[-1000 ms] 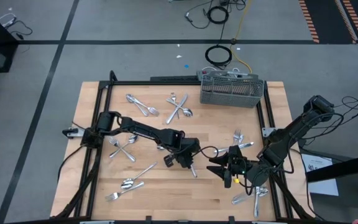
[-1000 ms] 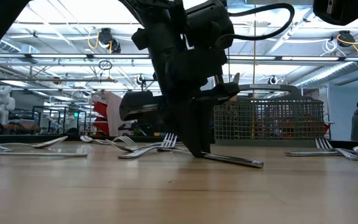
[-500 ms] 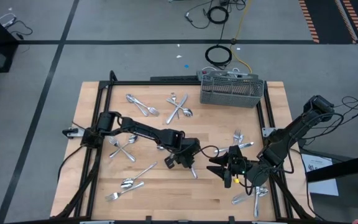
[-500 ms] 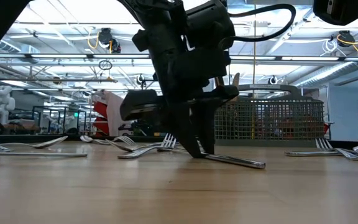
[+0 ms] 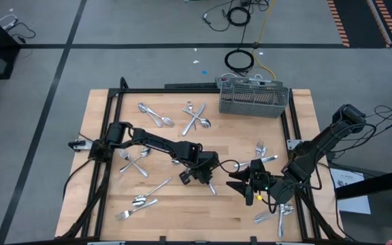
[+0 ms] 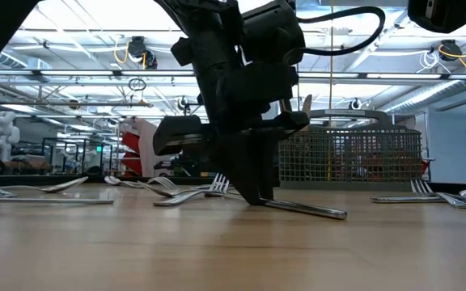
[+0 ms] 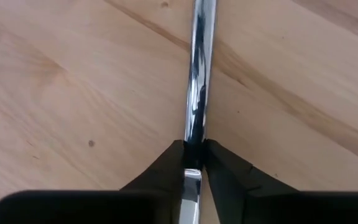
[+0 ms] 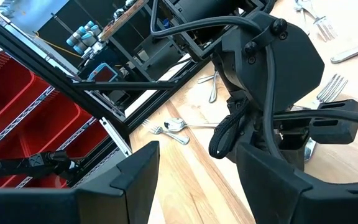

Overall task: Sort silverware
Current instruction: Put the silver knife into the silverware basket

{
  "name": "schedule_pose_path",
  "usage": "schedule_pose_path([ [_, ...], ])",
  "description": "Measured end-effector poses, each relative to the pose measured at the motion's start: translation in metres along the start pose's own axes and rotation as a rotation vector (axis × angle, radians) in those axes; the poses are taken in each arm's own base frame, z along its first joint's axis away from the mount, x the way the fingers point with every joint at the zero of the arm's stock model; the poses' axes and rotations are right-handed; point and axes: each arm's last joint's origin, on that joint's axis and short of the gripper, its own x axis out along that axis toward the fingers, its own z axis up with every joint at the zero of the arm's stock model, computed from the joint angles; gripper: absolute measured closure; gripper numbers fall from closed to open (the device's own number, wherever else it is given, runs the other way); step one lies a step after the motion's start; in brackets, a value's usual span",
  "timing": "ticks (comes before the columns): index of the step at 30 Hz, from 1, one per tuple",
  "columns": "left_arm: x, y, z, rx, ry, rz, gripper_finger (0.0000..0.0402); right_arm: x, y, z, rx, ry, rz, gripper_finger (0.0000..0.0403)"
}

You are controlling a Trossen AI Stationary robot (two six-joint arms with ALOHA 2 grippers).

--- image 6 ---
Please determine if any white robot figure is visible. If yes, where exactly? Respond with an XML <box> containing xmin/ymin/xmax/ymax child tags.
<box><xmin>0</xmin><ymin>111</ymin><xmax>22</xmax><ymax>162</ymax></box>

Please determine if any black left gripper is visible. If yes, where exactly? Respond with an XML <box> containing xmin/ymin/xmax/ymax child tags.
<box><xmin>153</xmin><ymin>15</ymin><xmax>311</xmax><ymax>206</ymax></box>

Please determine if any black ceiling cable reel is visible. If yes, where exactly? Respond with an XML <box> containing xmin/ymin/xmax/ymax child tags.
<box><xmin>437</xmin><ymin>39</ymin><xmax>464</xmax><ymax>62</ymax></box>
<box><xmin>127</xmin><ymin>36</ymin><xmax>159</xmax><ymax>70</ymax></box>

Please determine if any grey mesh cutlery basket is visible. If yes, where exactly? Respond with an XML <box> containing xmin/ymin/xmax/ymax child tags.
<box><xmin>275</xmin><ymin>108</ymin><xmax>424</xmax><ymax>192</ymax></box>

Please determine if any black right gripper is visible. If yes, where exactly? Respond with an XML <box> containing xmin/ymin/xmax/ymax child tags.
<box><xmin>408</xmin><ymin>0</ymin><xmax>466</xmax><ymax>34</ymax></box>

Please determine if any black left camera cable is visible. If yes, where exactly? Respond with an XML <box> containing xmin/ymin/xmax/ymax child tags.
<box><xmin>295</xmin><ymin>6</ymin><xmax>387</xmax><ymax>57</ymax></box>

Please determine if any ceiling light strip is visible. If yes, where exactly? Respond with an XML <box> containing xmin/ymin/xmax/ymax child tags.
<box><xmin>0</xmin><ymin>69</ymin><xmax>466</xmax><ymax>80</ymax></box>

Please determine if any pink white board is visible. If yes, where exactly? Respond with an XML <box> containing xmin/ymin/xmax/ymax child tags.
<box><xmin>135</xmin><ymin>119</ymin><xmax>167</xmax><ymax>179</ymax></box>

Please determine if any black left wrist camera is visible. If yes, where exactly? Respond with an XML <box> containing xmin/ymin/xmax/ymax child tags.
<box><xmin>240</xmin><ymin>0</ymin><xmax>307</xmax><ymax>65</ymax></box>

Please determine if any red cabinet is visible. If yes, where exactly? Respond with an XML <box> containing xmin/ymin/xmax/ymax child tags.
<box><xmin>121</xmin><ymin>131</ymin><xmax>142</xmax><ymax>177</ymax></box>

